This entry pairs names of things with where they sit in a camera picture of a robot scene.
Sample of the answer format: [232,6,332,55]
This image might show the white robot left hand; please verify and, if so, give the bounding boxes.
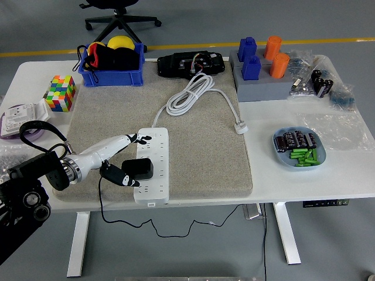
[76,133,152,187]

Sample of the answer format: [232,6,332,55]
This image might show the black plug adapter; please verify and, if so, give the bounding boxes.
[121,157,154,181]

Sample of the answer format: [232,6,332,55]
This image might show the white power strip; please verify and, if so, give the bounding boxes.
[134,127,171,205]

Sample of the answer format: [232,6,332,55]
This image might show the thin black adapter cord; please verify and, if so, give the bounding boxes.
[98,174,240,238]

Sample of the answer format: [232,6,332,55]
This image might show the colourful puzzle cube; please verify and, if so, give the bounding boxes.
[46,75,77,113]

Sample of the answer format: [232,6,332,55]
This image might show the clear bag of metal parts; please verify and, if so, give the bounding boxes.
[288,73,319,99]
[0,145,30,179]

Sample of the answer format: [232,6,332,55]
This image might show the blue plastic bin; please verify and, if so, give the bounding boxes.
[79,43,146,88]

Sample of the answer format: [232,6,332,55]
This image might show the white table leg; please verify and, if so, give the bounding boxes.
[272,201,302,266]
[66,212,91,278]

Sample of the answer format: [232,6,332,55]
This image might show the black pouch with red lining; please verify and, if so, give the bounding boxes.
[76,44,117,81]

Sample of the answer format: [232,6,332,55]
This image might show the plain black pouch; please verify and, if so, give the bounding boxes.
[112,48,141,71]

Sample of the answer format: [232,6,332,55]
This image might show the small yellow ball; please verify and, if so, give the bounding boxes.
[87,42,106,55]

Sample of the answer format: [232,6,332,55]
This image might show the grey-brown table mat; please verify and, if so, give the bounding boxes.
[52,60,254,203]

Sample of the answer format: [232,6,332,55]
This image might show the large yellow ball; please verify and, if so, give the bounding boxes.
[107,35,135,50]

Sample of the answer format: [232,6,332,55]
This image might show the black electronic device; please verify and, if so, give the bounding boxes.
[157,50,226,79]

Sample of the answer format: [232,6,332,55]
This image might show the black office chair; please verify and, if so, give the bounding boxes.
[79,0,162,53]

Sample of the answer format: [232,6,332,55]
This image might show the grey block holder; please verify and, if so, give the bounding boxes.
[234,64,295,102]
[229,48,294,68]

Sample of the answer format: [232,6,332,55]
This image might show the blue plastic block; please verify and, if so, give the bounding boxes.
[241,55,262,81]
[237,36,258,63]

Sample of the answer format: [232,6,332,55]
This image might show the light blue tray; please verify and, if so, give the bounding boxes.
[272,126,327,172]

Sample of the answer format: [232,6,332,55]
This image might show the orange cylinder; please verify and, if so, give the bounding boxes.
[263,35,283,61]
[269,52,291,78]

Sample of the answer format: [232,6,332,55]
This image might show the clear bag of blue parts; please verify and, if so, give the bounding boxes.
[288,49,314,74]
[328,84,357,111]

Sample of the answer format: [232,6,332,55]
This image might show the black table control panel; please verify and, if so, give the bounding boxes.
[302,198,351,208]

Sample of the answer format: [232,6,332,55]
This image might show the clear bag of black capacitors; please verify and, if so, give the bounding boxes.
[310,55,336,99]

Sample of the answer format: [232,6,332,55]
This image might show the large empty clear bag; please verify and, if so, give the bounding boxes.
[295,111,375,152]

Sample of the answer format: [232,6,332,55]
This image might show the white switch plate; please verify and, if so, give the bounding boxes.
[32,98,51,122]

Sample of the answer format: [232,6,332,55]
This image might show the white wall socket panel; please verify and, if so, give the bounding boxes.
[0,102,38,138]

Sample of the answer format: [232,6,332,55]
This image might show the white power strip cable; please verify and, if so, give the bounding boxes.
[151,73,240,128]

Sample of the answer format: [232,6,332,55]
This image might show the metal bracket under table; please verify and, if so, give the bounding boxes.
[242,204,266,220]

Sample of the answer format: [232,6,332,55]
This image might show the black hanging cable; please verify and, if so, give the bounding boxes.
[262,203,268,281]

